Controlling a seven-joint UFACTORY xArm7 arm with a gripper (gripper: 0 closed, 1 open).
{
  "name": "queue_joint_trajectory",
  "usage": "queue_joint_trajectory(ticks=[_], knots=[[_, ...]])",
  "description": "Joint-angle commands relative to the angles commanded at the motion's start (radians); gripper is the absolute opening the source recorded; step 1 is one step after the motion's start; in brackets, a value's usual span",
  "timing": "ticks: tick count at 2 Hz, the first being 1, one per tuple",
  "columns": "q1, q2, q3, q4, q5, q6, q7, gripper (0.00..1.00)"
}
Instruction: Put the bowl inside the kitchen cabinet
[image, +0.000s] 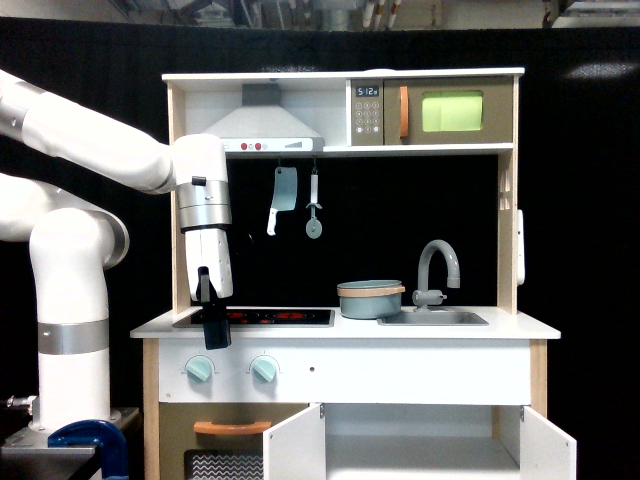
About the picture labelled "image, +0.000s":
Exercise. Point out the left mint stove knob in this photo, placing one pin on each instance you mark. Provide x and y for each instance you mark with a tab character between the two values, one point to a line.
199	368

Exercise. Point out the toy oven door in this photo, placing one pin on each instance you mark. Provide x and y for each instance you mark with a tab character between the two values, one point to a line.
177	435

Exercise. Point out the toy cleaver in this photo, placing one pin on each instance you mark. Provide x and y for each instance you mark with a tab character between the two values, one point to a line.
284	195

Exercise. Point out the blue clamp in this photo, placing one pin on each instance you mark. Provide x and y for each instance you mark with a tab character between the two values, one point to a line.
104	435

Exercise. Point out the black toy stovetop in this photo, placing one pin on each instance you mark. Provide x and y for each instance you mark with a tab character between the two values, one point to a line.
279	317

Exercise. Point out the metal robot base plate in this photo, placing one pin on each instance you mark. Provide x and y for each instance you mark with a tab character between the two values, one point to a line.
24	450

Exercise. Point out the right white cabinet door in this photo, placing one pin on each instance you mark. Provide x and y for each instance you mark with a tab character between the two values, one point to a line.
539	448

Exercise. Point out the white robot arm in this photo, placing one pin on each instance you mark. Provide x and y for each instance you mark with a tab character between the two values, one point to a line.
73	242

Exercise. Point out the left white cabinet door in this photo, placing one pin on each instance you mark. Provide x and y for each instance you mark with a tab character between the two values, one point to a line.
295	448

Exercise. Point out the mint stove knob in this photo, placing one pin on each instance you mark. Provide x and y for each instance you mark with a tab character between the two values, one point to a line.
264	369
199	368

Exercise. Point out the white cabinet door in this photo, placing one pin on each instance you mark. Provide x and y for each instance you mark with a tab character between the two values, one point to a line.
295	448
539	448

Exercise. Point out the right mint stove knob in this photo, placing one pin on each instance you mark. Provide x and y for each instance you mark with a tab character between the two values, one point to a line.
264	369

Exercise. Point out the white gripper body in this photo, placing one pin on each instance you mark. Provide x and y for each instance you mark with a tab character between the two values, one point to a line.
208	248

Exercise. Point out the white side holder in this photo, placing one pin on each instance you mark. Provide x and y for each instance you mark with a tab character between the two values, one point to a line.
520	267

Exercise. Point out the grey toy faucet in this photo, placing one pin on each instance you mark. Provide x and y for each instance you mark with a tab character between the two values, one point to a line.
438	269

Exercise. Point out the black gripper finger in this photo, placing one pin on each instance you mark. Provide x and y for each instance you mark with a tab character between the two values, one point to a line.
215	323

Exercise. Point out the toy pizza cutter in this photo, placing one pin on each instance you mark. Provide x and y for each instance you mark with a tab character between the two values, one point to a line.
313	227

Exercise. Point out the wooden toy kitchen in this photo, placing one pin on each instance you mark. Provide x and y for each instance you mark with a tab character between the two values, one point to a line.
400	402

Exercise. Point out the grey toy sink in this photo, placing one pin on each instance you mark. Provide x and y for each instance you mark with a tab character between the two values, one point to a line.
433	318

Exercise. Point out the toy microwave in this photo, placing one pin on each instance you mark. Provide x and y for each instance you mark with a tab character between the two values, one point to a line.
430	111

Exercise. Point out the grey toy range hood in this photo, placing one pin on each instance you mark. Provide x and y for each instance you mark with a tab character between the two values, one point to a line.
262	125

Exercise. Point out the grey-blue toy pot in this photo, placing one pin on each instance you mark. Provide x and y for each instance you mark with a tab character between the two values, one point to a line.
370	299

